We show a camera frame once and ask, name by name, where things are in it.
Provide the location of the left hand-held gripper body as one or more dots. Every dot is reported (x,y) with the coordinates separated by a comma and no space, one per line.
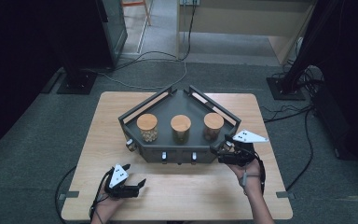
(118,176)

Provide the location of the grey tape strip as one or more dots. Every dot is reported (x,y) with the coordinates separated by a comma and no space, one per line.
(284,194)
(69,195)

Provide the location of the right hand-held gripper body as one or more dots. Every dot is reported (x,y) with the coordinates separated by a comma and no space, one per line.
(247,137)

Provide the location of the black slanted stand pole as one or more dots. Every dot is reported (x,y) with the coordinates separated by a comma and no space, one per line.
(307,43)

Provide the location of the orange wooden chair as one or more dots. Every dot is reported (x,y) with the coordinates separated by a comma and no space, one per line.
(143,3)

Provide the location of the black stand base plate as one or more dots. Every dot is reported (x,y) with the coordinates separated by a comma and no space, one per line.
(77,82)
(284,90)

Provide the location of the light wooden counter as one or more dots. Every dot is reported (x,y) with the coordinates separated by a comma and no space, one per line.
(239,18)

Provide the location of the glass jar with pale nuts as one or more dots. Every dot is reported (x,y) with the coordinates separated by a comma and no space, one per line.
(147,123)

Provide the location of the glass jar with brown contents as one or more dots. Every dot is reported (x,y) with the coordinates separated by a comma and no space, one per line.
(213,121)

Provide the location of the black equipment box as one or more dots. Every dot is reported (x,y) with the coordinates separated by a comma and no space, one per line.
(331,121)

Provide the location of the white power strip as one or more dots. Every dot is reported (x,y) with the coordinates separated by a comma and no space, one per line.
(189,2)

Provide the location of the black corner shelf rack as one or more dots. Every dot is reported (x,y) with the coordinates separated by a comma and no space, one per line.
(167,105)

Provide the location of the glass jar with dark contents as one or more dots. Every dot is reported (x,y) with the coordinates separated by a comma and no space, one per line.
(180,123)

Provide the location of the person's right hand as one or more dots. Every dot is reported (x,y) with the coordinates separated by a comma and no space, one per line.
(251,171)

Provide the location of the person's left hand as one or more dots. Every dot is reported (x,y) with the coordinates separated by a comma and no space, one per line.
(105,207)

